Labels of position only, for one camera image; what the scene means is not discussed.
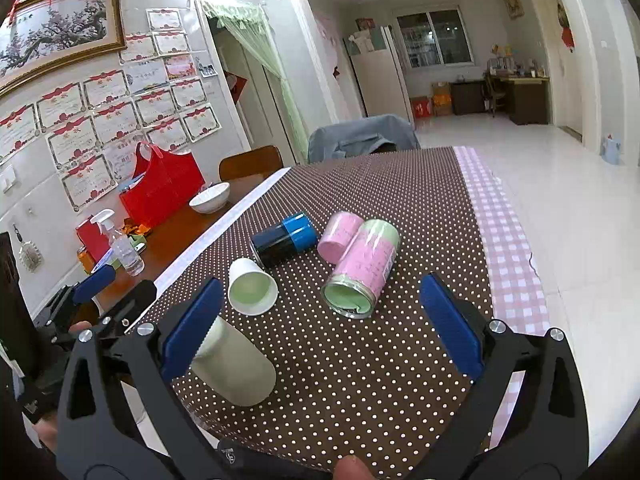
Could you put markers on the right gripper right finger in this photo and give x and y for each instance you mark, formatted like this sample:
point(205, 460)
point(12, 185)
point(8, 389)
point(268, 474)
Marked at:
point(547, 434)

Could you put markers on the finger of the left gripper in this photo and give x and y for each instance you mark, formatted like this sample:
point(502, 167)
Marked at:
point(85, 290)

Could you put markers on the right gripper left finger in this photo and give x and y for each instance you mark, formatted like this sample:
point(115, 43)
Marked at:
point(98, 437)

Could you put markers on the cream paper cup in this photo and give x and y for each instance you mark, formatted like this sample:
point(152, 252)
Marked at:
point(233, 367)

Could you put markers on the white paper cup green inside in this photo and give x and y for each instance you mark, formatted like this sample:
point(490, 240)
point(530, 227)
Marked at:
point(251, 291)

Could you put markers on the pink paper cup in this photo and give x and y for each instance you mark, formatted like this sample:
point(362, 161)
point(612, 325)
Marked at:
point(337, 235)

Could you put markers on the person's right hand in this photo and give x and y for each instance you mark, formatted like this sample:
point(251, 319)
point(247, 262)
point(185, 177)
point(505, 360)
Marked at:
point(351, 468)

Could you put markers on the red envelope box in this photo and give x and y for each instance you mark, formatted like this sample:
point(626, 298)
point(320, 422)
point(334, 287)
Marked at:
point(91, 237)

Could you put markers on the clear spray bottle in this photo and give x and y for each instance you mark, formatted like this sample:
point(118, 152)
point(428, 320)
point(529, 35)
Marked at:
point(119, 242)

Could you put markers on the red felt bag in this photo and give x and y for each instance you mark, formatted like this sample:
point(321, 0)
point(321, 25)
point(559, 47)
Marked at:
point(165, 183)

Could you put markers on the white ceramic bowl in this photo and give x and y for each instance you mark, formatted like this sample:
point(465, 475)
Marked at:
point(211, 199)

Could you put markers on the brown wooden chair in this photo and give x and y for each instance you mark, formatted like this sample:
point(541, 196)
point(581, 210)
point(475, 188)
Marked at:
point(265, 161)

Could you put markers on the black blue cylindrical can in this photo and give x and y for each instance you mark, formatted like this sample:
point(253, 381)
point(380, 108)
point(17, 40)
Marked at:
point(291, 237)

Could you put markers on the pink green labelled can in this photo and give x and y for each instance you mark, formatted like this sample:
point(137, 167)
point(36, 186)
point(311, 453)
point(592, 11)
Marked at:
point(357, 280)

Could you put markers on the brown polka dot tablecloth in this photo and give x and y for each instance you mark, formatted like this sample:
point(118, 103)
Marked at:
point(360, 368)

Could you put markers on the framed blossom painting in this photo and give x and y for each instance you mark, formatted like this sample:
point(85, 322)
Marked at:
point(41, 36)

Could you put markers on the green lace door curtain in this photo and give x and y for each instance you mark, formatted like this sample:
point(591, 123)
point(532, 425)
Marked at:
point(249, 25)

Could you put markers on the dark wooden desk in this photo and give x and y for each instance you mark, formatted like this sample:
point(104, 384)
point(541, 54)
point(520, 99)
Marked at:
point(524, 99)

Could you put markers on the grey covered chair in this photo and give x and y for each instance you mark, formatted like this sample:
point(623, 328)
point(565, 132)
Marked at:
point(370, 135)

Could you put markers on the white refrigerator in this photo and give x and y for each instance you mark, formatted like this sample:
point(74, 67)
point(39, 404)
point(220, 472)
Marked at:
point(380, 79)

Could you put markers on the window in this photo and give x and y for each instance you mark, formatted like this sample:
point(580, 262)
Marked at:
point(435, 38)

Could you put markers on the small framed wall picture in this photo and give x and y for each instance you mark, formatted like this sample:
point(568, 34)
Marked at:
point(514, 8)

